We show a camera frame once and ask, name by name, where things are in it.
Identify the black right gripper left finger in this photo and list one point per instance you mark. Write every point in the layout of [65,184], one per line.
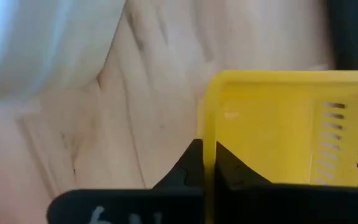
[166,205]

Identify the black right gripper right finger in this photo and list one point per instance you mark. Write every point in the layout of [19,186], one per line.
[259,202]

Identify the yellow plastic slotted basket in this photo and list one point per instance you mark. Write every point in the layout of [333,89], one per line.
[275,130]

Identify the black aluminium table frame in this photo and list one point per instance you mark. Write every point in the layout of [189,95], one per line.
[350,31]

